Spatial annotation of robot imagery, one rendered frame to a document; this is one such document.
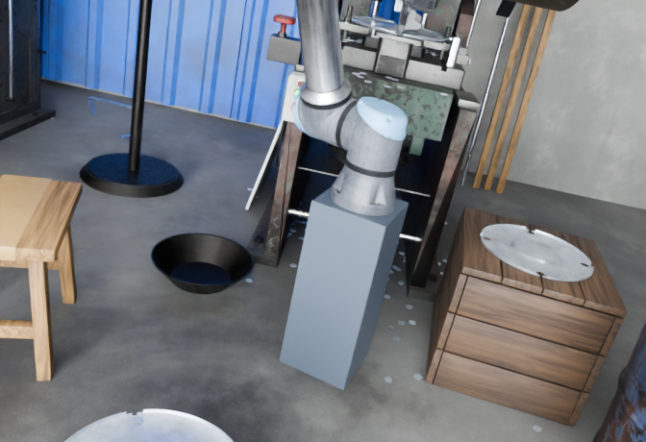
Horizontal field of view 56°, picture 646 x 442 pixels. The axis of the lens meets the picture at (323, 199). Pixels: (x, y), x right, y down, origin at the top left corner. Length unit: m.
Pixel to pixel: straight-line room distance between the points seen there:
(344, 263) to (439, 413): 0.45
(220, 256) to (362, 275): 0.68
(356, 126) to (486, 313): 0.56
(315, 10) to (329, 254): 0.53
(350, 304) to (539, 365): 0.50
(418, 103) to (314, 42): 0.63
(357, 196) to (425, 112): 0.58
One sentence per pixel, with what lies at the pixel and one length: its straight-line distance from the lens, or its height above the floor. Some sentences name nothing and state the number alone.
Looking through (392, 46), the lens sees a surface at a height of 0.74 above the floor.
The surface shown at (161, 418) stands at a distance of 1.06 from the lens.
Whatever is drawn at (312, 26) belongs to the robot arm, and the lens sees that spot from 1.26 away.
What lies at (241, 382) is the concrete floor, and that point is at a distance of 1.51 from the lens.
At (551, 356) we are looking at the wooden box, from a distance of 1.61.
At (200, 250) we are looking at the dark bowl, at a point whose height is 0.03.
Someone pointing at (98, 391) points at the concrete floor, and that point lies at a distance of 1.47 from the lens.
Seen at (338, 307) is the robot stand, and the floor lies 0.21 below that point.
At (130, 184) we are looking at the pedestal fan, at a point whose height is 0.04.
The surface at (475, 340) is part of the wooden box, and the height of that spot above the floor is 0.16.
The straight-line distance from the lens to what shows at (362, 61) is 1.91.
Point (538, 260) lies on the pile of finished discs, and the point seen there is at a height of 0.35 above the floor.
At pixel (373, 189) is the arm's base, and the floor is 0.51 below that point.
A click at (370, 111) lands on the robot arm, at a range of 1.30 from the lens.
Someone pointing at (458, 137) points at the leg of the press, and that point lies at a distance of 1.81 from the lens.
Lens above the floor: 0.98
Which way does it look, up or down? 23 degrees down
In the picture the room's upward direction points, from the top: 12 degrees clockwise
